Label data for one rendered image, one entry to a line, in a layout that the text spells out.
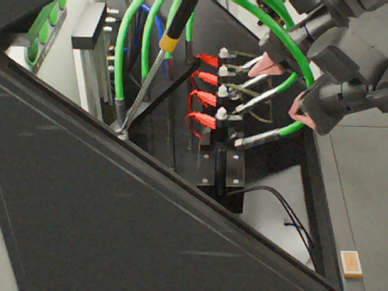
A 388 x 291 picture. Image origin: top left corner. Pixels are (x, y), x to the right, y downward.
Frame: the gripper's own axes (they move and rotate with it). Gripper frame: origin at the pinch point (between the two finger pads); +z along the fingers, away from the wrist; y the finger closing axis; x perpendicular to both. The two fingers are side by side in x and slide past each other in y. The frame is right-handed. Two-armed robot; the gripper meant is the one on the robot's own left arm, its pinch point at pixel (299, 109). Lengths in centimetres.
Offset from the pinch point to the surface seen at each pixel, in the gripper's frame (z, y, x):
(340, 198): 17.7, -7.2, 24.9
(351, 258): 7.1, 5.2, 29.0
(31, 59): 3.2, 29.8, -32.0
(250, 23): 67, -50, -11
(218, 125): 21.1, 3.5, -3.2
